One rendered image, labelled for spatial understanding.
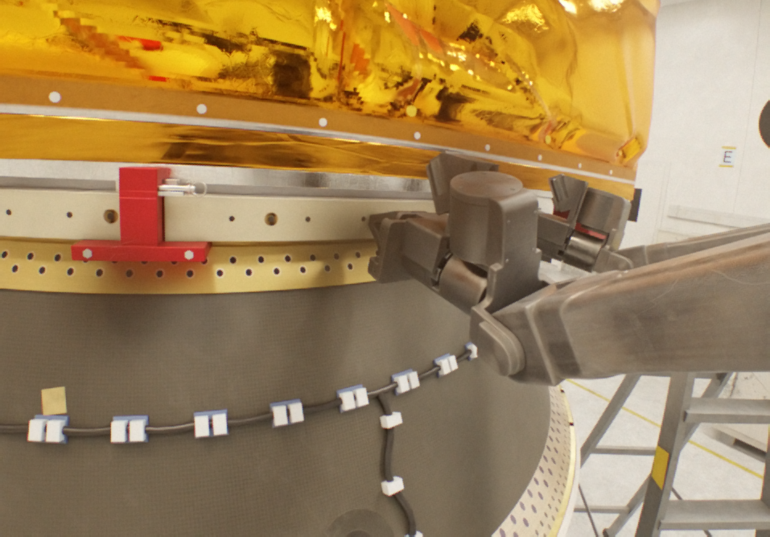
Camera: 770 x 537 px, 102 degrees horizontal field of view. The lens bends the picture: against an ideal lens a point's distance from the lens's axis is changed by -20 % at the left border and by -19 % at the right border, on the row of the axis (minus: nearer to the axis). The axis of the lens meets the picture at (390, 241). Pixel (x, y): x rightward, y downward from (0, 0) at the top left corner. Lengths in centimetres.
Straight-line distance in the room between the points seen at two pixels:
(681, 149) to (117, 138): 772
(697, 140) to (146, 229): 769
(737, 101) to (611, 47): 682
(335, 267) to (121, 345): 26
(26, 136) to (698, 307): 56
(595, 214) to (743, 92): 721
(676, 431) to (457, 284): 102
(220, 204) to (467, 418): 45
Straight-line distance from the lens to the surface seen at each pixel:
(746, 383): 364
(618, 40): 102
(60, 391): 49
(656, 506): 135
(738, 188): 754
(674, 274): 21
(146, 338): 46
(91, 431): 47
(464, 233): 30
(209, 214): 42
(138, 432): 45
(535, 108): 75
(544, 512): 81
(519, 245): 30
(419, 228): 36
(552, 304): 25
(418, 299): 56
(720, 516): 149
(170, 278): 46
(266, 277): 46
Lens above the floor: 175
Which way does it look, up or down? 11 degrees down
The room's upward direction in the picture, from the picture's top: 5 degrees clockwise
